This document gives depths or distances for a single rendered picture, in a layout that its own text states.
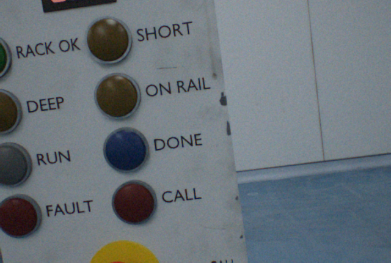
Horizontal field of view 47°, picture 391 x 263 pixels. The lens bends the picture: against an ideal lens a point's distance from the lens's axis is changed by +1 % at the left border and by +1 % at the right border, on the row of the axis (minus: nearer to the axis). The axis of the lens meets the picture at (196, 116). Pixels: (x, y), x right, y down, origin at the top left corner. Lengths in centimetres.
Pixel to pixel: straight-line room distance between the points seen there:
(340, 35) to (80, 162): 377
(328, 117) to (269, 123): 51
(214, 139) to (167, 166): 4
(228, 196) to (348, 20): 377
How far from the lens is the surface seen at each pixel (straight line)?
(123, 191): 30
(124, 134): 29
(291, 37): 393
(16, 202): 33
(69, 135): 31
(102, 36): 29
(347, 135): 409
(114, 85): 29
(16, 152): 32
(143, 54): 29
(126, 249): 32
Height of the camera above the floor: 111
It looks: 7 degrees down
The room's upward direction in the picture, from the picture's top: 8 degrees counter-clockwise
